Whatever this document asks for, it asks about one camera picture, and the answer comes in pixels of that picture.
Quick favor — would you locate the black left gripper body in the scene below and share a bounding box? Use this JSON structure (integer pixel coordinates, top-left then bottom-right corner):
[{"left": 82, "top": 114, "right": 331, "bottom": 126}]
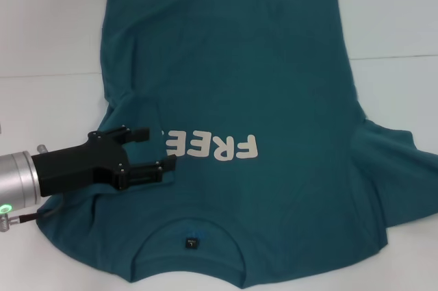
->
[{"left": 30, "top": 129, "right": 131, "bottom": 198}]

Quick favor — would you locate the teal FREE! print T-shirt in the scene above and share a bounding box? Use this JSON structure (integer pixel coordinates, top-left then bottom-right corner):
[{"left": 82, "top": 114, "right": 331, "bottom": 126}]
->
[{"left": 36, "top": 0, "right": 438, "bottom": 279}]

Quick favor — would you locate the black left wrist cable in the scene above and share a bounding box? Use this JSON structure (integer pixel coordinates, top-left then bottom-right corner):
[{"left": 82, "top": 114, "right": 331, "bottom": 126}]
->
[{"left": 0, "top": 200, "right": 66, "bottom": 234}]

